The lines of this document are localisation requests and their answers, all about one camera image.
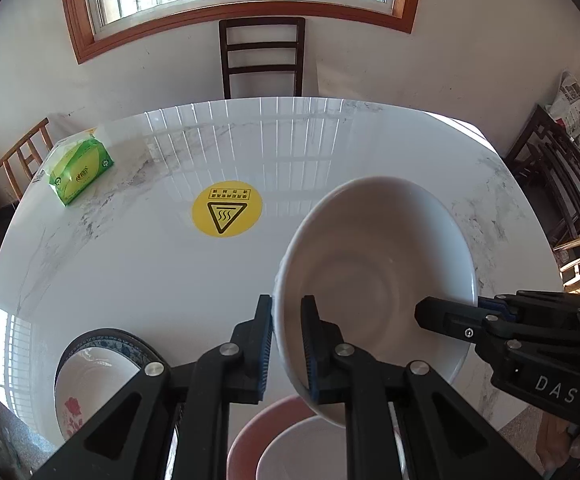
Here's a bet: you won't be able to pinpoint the blue patterned dark plate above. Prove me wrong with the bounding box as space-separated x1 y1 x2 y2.
54 328 166 382

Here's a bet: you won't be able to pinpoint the yellow hot warning sticker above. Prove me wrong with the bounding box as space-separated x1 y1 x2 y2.
191 181 263 238

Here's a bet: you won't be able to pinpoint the dark wooden chair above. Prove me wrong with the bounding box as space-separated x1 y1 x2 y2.
218 16 306 100

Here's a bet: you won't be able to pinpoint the white dog bowl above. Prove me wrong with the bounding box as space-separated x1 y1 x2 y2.
273 177 477 400

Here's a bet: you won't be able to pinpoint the newspaper pile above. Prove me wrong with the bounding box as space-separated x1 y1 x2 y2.
546 70 580 138

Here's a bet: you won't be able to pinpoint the green tissue pack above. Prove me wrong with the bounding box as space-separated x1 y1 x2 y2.
44 128 114 206

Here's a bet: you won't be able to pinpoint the light wooden chair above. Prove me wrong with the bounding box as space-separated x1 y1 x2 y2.
0 117 54 200

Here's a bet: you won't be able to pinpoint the white plate pink flowers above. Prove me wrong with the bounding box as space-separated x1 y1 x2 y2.
55 348 139 440

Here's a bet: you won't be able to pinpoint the pink bowl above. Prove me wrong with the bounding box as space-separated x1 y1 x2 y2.
226 396 316 480

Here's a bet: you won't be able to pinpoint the dark carved wooden furniture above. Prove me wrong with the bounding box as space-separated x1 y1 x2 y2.
503 104 580 247

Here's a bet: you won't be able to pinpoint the white rabbit bowl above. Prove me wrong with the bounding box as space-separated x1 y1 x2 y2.
256 416 347 480

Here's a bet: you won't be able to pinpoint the right hand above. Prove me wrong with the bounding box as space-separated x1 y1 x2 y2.
536 412 580 474

